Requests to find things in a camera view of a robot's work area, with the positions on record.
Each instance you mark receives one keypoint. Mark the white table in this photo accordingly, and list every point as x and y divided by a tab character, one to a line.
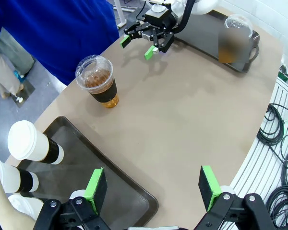
121	14

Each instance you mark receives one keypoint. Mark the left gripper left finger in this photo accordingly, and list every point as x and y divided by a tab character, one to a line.
96	191

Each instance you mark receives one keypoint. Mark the white slatted platform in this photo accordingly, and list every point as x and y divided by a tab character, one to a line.
254	167

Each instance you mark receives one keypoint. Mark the person in blue sweater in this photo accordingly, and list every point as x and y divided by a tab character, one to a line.
50	31

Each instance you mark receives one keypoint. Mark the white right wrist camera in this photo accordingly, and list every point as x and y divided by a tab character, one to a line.
158	7

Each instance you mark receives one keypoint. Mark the white paper coffee cup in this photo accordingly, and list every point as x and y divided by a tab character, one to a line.
16	178
31	143
26	206

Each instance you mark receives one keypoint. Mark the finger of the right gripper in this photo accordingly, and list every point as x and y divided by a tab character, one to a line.
134	30
164	44

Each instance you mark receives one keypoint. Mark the small green block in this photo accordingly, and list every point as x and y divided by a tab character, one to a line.
284	76

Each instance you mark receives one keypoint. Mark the clear plastic iced coffee cup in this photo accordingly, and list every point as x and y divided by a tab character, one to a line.
98	81
237	36

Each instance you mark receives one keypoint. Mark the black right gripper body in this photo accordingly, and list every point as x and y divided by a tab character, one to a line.
160	20

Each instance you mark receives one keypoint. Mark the grey mannequin base plate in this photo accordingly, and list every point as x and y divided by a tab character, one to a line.
26	92

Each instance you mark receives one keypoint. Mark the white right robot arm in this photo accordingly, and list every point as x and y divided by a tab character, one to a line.
201	4

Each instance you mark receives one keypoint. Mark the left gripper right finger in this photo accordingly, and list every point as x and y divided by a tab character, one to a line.
210	189

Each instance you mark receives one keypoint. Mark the dark brown serving tray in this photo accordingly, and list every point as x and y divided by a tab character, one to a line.
206	33
105	177

